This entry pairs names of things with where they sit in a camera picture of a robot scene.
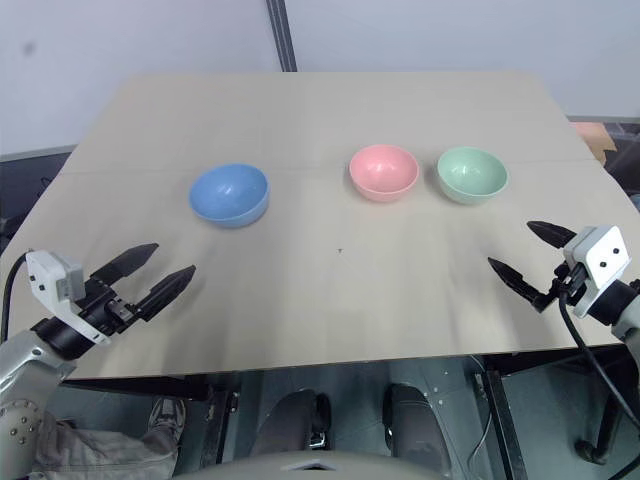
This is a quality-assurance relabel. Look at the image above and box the blue bowl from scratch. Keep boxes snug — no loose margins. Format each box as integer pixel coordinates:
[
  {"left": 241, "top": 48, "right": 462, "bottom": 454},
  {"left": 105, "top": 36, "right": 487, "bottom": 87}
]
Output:
[{"left": 188, "top": 163, "right": 271, "bottom": 230}]

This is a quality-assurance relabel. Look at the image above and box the grey sneaker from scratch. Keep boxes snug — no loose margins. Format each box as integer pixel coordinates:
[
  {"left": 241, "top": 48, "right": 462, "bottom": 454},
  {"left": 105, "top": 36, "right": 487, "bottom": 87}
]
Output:
[{"left": 148, "top": 396, "right": 187, "bottom": 445}]

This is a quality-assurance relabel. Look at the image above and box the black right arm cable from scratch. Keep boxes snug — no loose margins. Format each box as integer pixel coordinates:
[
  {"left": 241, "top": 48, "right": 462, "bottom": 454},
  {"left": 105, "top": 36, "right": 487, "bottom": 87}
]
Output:
[{"left": 556, "top": 289, "right": 640, "bottom": 454}]

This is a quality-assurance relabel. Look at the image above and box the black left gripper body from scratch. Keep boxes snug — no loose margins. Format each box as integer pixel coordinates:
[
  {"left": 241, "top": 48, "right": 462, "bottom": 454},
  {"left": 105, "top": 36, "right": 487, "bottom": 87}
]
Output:
[{"left": 74, "top": 278, "right": 140, "bottom": 337}]

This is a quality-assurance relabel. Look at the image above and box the black table leg frame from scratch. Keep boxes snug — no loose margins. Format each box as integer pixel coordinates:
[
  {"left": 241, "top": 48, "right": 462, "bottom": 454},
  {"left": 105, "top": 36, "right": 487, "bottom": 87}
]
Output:
[{"left": 472, "top": 353, "right": 529, "bottom": 480}]

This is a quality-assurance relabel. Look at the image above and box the green bowl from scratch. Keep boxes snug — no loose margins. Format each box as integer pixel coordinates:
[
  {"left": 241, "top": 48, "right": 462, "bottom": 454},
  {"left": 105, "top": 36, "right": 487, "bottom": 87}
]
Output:
[{"left": 436, "top": 146, "right": 509, "bottom": 206}]

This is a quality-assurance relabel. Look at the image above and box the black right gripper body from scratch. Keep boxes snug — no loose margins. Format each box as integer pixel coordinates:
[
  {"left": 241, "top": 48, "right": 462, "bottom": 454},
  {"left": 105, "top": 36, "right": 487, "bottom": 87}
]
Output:
[{"left": 531, "top": 260, "right": 589, "bottom": 315}]

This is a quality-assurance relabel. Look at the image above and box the grey trouser leg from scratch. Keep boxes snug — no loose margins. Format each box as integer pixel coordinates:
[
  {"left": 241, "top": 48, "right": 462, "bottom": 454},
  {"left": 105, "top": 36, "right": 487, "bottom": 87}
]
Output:
[{"left": 28, "top": 408, "right": 182, "bottom": 480}]

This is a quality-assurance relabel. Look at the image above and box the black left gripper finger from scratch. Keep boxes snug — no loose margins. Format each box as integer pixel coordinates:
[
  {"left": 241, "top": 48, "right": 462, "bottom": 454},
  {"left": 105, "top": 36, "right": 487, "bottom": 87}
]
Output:
[
  {"left": 91, "top": 242, "right": 161, "bottom": 282},
  {"left": 132, "top": 264, "right": 197, "bottom": 323}
]

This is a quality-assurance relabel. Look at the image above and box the grey robot torso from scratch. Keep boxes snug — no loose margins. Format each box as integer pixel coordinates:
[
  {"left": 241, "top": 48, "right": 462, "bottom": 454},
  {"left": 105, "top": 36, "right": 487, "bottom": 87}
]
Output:
[{"left": 172, "top": 446, "right": 514, "bottom": 480}]

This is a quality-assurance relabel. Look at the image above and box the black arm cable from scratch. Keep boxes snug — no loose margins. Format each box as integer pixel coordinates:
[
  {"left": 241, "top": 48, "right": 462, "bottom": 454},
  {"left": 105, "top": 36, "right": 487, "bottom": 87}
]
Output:
[
  {"left": 0, "top": 253, "right": 29, "bottom": 342},
  {"left": 556, "top": 289, "right": 640, "bottom": 454}
]

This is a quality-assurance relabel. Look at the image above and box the thin white cable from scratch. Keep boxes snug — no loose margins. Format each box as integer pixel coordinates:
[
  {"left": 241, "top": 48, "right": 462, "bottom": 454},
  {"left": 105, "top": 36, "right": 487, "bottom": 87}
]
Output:
[{"left": 468, "top": 412, "right": 497, "bottom": 470}]

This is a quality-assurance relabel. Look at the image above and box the black caster wheel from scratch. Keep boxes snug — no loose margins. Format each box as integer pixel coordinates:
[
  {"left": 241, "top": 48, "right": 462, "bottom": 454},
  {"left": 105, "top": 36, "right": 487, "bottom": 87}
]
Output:
[{"left": 573, "top": 437, "right": 622, "bottom": 467}]

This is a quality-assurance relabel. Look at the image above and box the dark vertical post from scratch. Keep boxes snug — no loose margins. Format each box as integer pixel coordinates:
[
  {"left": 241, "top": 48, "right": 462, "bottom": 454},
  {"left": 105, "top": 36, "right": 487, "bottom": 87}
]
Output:
[{"left": 265, "top": 0, "right": 298, "bottom": 74}]

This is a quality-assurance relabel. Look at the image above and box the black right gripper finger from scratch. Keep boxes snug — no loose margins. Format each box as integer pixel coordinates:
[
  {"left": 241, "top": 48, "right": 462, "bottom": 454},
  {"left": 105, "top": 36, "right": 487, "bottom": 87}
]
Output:
[
  {"left": 486, "top": 256, "right": 546, "bottom": 307},
  {"left": 526, "top": 220, "right": 578, "bottom": 250}
]

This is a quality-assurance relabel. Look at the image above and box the brown cardboard box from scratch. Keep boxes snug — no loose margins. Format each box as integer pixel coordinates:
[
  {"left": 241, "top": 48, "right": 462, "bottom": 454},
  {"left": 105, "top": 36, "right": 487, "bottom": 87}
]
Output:
[{"left": 568, "top": 119, "right": 619, "bottom": 165}]

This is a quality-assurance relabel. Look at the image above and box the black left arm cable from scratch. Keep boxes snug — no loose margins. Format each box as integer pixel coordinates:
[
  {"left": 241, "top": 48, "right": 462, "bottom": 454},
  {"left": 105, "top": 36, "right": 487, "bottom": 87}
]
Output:
[{"left": 0, "top": 253, "right": 29, "bottom": 342}]

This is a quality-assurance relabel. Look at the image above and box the dark rounded robot leg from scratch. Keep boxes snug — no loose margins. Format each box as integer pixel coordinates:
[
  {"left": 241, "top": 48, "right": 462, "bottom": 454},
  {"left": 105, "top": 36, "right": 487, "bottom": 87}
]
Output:
[
  {"left": 381, "top": 382, "right": 452, "bottom": 460},
  {"left": 252, "top": 390, "right": 332, "bottom": 457}
]

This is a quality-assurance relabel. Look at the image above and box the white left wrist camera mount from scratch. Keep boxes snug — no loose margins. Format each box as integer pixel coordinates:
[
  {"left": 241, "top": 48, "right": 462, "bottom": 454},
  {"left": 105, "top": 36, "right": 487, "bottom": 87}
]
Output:
[{"left": 24, "top": 248, "right": 113, "bottom": 347}]

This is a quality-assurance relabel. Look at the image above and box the pink bowl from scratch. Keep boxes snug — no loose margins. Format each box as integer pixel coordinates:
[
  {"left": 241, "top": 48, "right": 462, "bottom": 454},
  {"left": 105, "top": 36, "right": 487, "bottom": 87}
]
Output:
[{"left": 348, "top": 144, "right": 420, "bottom": 203}]

